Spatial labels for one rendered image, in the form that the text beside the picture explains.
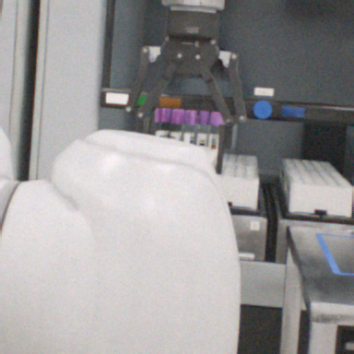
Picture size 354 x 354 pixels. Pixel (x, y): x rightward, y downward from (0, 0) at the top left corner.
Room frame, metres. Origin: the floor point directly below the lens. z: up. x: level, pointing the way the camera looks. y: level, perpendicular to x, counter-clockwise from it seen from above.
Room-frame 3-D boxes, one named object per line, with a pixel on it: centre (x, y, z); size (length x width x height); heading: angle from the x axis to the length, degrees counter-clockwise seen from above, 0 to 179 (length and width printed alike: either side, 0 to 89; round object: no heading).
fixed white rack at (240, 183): (2.09, -0.14, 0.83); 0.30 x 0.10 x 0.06; 176
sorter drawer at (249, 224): (2.22, -0.15, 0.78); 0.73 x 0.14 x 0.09; 176
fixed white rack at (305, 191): (2.07, -0.29, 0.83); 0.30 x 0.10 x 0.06; 176
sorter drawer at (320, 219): (2.21, -0.30, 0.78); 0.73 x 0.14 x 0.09; 176
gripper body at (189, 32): (1.66, -0.04, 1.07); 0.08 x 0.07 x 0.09; 85
